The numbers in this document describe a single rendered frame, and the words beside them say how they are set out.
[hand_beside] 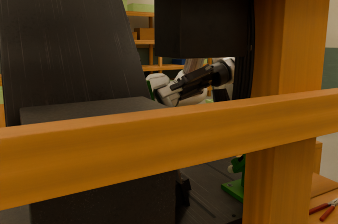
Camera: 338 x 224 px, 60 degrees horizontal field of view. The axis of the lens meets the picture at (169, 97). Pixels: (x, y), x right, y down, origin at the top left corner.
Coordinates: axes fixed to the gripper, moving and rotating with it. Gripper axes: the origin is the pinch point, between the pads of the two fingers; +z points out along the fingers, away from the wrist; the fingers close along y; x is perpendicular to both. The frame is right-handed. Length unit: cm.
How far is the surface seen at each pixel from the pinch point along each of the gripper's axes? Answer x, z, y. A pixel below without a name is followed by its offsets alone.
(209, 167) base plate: 18.2, -14.5, -35.6
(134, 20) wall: -421, -225, -396
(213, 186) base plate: 26.3, -6.9, -24.9
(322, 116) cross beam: 30.7, -15.6, 23.4
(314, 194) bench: 45, -34, -20
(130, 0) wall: -450, -227, -364
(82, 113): 6.3, 27.5, 17.8
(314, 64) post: 20.7, -20.9, 26.8
